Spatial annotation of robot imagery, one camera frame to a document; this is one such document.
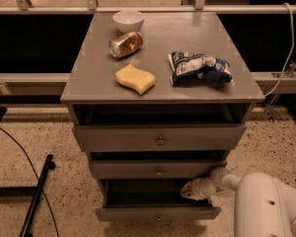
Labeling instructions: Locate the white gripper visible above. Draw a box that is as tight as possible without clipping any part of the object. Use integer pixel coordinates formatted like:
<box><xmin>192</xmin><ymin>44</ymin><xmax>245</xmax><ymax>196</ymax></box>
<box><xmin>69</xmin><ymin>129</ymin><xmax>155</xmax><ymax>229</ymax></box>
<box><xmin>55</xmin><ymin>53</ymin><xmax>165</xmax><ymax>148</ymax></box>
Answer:
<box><xmin>181</xmin><ymin>177</ymin><xmax>222</xmax><ymax>200</ymax></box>

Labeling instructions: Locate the grey bottom drawer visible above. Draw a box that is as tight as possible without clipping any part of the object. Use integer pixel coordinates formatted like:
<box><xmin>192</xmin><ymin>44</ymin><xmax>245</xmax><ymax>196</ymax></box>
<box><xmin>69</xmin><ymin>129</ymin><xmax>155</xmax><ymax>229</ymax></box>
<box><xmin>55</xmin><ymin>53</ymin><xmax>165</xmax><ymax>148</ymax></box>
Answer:
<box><xmin>96</xmin><ymin>179</ymin><xmax>221</xmax><ymax>221</ymax></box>

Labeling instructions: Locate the grey drawer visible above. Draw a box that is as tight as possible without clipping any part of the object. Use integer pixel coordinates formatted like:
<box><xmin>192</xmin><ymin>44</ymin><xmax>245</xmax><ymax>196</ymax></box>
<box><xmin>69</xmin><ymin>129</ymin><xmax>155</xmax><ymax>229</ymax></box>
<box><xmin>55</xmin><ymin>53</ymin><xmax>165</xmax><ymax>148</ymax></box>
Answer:
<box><xmin>90</xmin><ymin>160</ymin><xmax>227</xmax><ymax>180</ymax></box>
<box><xmin>73</xmin><ymin>123</ymin><xmax>246</xmax><ymax>152</ymax></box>
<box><xmin>96</xmin><ymin>179</ymin><xmax>221</xmax><ymax>221</ymax></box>

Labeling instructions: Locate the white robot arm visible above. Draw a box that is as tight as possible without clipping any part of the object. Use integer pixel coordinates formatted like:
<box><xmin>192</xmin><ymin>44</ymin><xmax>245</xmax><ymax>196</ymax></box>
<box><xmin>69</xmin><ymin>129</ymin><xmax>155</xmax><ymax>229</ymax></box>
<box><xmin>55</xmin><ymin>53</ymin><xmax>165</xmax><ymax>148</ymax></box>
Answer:
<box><xmin>181</xmin><ymin>167</ymin><xmax>296</xmax><ymax>237</ymax></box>

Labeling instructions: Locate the grey middle drawer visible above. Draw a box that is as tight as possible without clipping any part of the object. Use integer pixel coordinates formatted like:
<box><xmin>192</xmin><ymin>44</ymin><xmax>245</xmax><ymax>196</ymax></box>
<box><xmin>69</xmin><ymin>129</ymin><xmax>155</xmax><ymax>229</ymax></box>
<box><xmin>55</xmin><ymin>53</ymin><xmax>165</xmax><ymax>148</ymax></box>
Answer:
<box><xmin>90</xmin><ymin>160</ymin><xmax>227</xmax><ymax>180</ymax></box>

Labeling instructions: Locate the grey top drawer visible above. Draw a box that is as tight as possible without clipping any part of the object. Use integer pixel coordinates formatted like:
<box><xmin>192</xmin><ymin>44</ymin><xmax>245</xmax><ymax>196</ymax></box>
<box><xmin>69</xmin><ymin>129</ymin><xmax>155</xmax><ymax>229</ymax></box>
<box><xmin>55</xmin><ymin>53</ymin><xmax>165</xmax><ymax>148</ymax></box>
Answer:
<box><xmin>73</xmin><ymin>123</ymin><xmax>246</xmax><ymax>152</ymax></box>

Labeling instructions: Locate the grey drawer cabinet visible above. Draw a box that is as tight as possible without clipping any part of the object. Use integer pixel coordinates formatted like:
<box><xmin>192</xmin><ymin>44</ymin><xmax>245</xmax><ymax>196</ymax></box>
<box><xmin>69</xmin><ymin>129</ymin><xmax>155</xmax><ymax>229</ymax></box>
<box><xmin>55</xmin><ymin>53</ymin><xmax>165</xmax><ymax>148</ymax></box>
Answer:
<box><xmin>60</xmin><ymin>11</ymin><xmax>266</xmax><ymax>202</ymax></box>

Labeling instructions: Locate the blue white chip bag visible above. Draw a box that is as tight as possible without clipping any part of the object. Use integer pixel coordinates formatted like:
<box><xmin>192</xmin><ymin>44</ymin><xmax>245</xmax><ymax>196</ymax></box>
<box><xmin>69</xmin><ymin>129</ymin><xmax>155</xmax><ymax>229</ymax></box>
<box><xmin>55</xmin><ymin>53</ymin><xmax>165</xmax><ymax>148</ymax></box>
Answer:
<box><xmin>168</xmin><ymin>51</ymin><xmax>233</xmax><ymax>85</ymax></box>

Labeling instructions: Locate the yellow sponge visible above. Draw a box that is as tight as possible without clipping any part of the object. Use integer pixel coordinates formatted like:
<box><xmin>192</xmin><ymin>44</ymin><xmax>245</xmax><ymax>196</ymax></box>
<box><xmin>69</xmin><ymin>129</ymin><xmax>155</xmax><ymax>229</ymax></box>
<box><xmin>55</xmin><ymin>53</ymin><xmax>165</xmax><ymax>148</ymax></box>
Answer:
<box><xmin>115</xmin><ymin>64</ymin><xmax>155</xmax><ymax>95</ymax></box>

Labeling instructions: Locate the golden soda can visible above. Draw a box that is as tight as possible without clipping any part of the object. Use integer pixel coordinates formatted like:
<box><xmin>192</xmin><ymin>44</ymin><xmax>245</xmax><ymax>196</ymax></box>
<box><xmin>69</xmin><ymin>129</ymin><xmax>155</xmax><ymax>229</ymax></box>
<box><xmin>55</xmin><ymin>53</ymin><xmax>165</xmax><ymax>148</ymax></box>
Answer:
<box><xmin>109</xmin><ymin>32</ymin><xmax>143</xmax><ymax>58</ymax></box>

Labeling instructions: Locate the white bowl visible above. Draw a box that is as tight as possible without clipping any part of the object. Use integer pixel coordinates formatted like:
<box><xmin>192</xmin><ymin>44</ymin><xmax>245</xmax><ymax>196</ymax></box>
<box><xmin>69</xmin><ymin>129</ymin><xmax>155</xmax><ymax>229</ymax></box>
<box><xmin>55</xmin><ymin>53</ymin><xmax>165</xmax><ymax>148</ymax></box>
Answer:
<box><xmin>112</xmin><ymin>10</ymin><xmax>145</xmax><ymax>33</ymax></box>

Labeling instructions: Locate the black stand leg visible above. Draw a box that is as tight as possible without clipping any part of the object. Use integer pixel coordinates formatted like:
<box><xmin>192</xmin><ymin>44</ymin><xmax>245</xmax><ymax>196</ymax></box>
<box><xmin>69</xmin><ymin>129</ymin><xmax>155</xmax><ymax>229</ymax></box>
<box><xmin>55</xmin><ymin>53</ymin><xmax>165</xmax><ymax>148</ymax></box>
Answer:
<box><xmin>0</xmin><ymin>154</ymin><xmax>55</xmax><ymax>237</ymax></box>

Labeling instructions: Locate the black cable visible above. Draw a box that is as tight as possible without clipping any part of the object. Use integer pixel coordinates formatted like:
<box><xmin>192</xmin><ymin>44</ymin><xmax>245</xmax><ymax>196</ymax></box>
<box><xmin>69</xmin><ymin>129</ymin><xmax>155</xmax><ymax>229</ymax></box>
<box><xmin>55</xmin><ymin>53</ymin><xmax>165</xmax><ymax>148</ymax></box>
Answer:
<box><xmin>0</xmin><ymin>125</ymin><xmax>61</xmax><ymax>237</ymax></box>

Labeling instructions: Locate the white cable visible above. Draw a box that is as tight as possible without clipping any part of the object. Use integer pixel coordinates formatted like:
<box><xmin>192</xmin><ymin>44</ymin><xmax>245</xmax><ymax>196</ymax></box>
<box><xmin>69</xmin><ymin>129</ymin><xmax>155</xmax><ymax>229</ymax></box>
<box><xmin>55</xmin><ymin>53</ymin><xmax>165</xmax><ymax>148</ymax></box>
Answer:
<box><xmin>263</xmin><ymin>2</ymin><xmax>296</xmax><ymax>98</ymax></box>

